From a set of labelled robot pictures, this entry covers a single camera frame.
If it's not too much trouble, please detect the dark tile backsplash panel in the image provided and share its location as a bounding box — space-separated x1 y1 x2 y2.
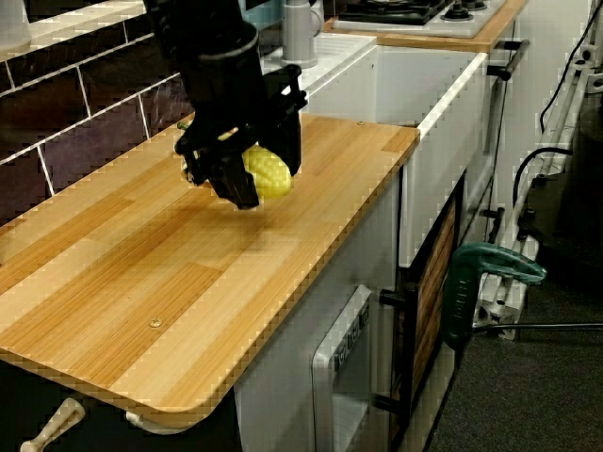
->
0 18 199 227

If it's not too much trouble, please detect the white toy kitchen body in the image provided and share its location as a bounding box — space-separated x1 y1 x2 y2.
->
234 32 519 452

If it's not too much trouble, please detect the grey toy stovetop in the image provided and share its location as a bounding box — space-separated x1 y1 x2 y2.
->
332 0 508 39

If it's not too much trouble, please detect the thick black cable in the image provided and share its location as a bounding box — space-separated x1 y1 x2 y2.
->
513 147 574 203

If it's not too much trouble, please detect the grey dishwasher door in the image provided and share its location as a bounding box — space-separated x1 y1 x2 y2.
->
310 283 373 452

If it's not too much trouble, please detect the short black door handle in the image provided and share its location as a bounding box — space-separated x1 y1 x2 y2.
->
480 206 505 244

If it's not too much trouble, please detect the black oven handle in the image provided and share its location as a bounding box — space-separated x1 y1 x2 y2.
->
486 40 530 81

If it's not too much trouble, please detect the cream peg handle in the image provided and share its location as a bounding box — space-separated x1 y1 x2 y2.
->
21 397 87 452

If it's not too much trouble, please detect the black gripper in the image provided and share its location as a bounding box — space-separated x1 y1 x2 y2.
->
173 35 310 211

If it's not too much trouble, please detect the yellow toy corn cob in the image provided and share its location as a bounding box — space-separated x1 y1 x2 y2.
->
239 143 294 202

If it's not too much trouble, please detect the white hook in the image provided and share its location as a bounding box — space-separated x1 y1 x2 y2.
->
124 409 213 434

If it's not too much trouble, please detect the long black door handle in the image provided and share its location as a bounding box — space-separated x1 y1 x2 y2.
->
379 282 418 420

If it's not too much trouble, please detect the teal plastic bin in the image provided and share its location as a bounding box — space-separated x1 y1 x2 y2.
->
242 0 286 34

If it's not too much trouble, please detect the cream hutch shelf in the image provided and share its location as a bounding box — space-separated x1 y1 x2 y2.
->
0 0 148 62

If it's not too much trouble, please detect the aluminium frame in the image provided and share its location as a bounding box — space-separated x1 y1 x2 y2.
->
470 41 595 340

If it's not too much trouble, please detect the wooden slat door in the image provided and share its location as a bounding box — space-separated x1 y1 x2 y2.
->
412 202 458 401

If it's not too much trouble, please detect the black burner grate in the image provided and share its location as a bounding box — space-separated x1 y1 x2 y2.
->
337 0 456 27

